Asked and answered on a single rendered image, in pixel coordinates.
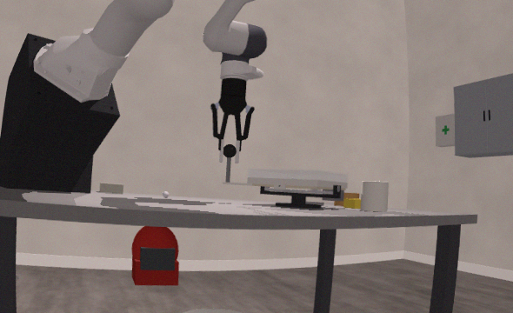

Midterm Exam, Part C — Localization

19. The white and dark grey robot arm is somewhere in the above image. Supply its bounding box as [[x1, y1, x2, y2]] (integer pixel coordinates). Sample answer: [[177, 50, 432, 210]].
[[34, 0, 267, 103]]

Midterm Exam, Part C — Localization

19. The white mug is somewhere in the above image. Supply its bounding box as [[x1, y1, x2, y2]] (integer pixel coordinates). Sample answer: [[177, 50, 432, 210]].
[[361, 181, 389, 212]]

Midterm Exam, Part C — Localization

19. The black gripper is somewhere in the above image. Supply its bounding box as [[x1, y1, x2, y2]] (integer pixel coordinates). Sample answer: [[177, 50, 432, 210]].
[[210, 78, 255, 163]]

